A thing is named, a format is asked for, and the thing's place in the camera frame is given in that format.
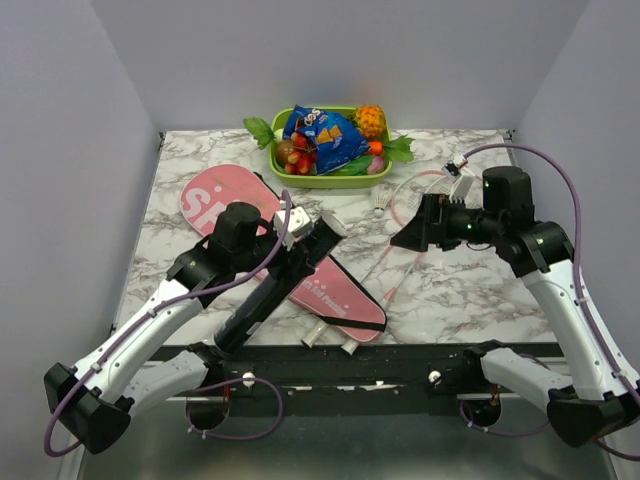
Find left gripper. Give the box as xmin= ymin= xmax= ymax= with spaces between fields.
xmin=233 ymin=222 xmax=316 ymax=288

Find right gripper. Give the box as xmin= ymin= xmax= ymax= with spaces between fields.
xmin=390 ymin=191 xmax=503 ymax=251

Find black shuttlecock tube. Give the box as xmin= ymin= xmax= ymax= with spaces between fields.
xmin=214 ymin=212 xmax=343 ymax=357

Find white shuttlecock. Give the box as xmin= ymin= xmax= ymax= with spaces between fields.
xmin=371 ymin=185 xmax=392 ymax=218

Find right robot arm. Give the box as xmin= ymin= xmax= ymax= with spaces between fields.
xmin=390 ymin=166 xmax=639 ymax=447

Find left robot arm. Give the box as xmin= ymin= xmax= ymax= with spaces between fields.
xmin=44 ymin=194 xmax=347 ymax=457

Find pink badminton racket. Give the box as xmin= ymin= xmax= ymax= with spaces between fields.
xmin=383 ymin=193 xmax=425 ymax=309
xmin=360 ymin=169 xmax=454 ymax=283

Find pink racket bag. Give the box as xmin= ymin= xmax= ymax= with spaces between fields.
xmin=180 ymin=163 xmax=388 ymax=344

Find pink toy vegetable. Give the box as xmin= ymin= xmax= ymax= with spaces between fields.
xmin=366 ymin=155 xmax=386 ymax=175

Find green fake leaf right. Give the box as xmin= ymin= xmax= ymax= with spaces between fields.
xmin=383 ymin=135 xmax=414 ymax=163

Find green fake leaf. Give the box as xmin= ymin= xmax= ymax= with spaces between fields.
xmin=243 ymin=117 xmax=275 ymax=150
xmin=383 ymin=135 xmax=414 ymax=163

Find toy carrot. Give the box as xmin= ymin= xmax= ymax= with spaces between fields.
xmin=367 ymin=141 xmax=384 ymax=156

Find red toy berries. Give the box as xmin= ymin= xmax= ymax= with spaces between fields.
xmin=283 ymin=132 xmax=317 ymax=176

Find brown toy fruit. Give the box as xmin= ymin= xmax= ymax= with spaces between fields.
xmin=275 ymin=139 xmax=295 ymax=168

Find blue chips bag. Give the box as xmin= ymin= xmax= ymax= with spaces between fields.
xmin=283 ymin=105 xmax=369 ymax=176

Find toy pineapple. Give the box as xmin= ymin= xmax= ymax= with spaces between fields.
xmin=351 ymin=104 xmax=387 ymax=140

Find green fake leaf left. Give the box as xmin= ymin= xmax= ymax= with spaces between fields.
xmin=243 ymin=117 xmax=275 ymax=150

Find green plastic bin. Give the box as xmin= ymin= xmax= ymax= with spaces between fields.
xmin=268 ymin=105 xmax=393 ymax=189

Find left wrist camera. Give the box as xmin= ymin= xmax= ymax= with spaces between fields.
xmin=273 ymin=207 xmax=313 ymax=250

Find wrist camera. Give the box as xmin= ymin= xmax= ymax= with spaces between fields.
xmin=273 ymin=207 xmax=313 ymax=250
xmin=442 ymin=155 xmax=477 ymax=202

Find white racket handle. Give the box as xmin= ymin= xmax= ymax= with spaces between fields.
xmin=341 ymin=339 xmax=359 ymax=355
xmin=301 ymin=320 xmax=329 ymax=348

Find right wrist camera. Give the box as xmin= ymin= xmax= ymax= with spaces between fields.
xmin=442 ymin=155 xmax=477 ymax=202

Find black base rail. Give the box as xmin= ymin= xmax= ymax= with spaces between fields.
xmin=149 ymin=341 xmax=566 ymax=416

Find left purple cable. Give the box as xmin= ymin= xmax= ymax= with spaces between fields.
xmin=43 ymin=189 xmax=294 ymax=458

